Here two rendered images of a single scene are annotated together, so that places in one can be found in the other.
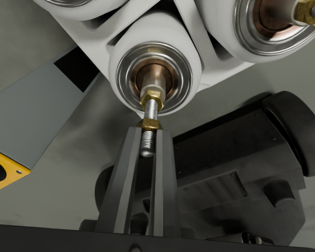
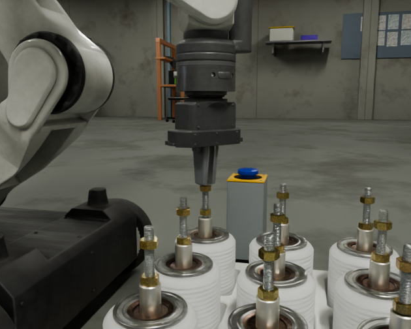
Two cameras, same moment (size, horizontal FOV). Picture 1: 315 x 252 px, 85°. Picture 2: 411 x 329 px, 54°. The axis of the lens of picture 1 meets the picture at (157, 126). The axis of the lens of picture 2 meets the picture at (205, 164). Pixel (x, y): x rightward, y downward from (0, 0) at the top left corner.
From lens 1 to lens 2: 0.56 m
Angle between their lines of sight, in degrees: 54
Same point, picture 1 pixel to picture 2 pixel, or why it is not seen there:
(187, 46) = (205, 247)
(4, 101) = (258, 207)
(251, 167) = (35, 265)
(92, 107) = not seen: hidden behind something
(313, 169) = not seen: outside the picture
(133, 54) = (225, 235)
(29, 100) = (250, 217)
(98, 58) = (237, 264)
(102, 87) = not seen: hidden behind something
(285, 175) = not seen: outside the picture
